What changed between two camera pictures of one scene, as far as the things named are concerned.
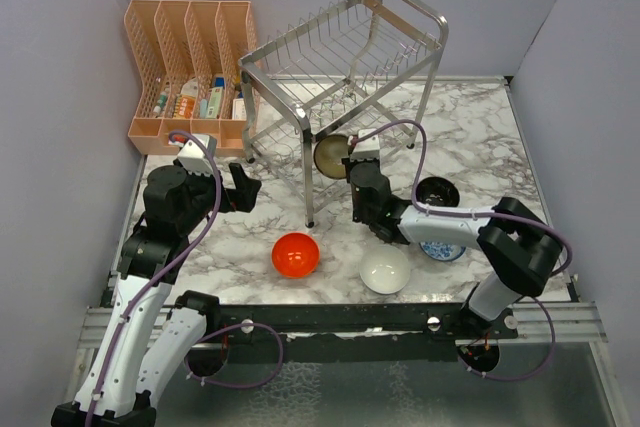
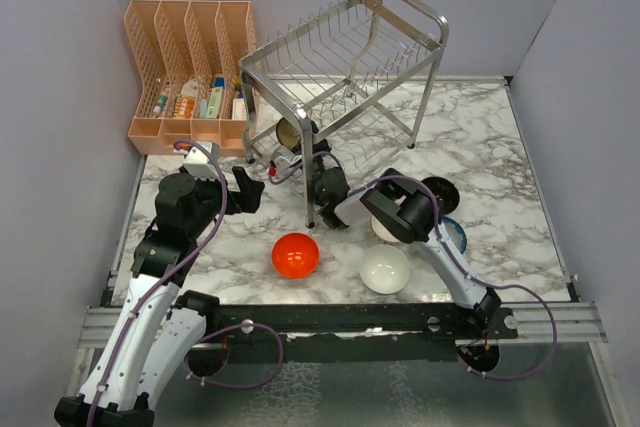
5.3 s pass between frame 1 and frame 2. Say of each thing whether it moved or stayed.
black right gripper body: moved
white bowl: stayed
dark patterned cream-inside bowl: moved
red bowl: stayed
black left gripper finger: stayed
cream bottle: stayed
